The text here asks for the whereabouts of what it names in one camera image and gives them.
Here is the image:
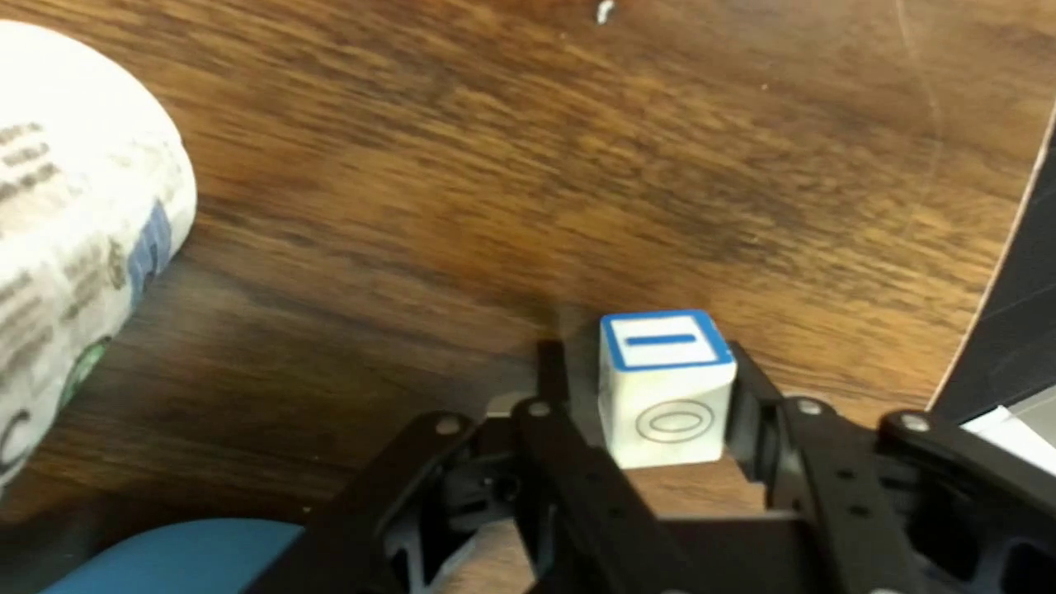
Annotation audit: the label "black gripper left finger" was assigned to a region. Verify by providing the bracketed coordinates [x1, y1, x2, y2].
[243, 335, 707, 594]

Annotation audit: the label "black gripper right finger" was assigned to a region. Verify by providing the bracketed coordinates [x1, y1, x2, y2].
[721, 338, 1056, 594]

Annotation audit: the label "small wooden block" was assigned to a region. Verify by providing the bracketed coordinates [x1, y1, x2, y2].
[595, 305, 741, 475]

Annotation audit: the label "printed styrofoam cup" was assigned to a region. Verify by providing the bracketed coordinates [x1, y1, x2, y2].
[0, 15, 200, 493]

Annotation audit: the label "blue plastic bowl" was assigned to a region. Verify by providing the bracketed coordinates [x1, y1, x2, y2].
[39, 515, 310, 594]

